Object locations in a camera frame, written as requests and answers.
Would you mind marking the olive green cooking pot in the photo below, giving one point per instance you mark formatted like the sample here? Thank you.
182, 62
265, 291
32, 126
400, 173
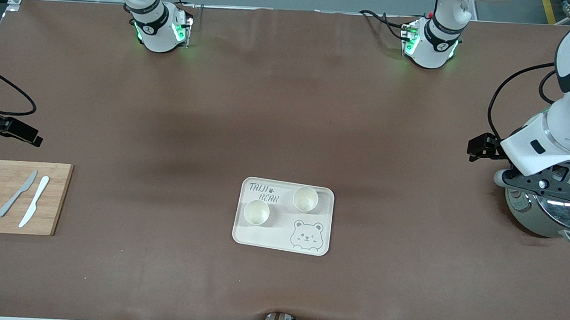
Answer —
524, 214

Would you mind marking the wooden cutting board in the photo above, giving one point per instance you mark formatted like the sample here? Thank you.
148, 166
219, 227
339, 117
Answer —
12, 181

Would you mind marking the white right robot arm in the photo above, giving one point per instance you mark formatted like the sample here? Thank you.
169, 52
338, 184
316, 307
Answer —
155, 35

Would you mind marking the brown table cover mat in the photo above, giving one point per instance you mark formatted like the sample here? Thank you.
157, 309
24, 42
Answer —
276, 280

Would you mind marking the grey plastic knife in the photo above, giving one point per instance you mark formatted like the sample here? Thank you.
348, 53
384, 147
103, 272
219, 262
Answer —
15, 195

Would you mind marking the cream bear print tray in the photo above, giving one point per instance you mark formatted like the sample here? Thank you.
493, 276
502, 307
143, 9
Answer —
279, 235

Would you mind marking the white IKEA cup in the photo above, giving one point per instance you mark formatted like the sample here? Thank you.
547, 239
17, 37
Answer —
305, 199
256, 213

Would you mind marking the white plastic knife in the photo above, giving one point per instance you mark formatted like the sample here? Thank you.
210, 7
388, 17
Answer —
35, 200

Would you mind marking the glass pot lid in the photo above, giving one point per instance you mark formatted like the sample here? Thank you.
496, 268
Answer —
567, 215

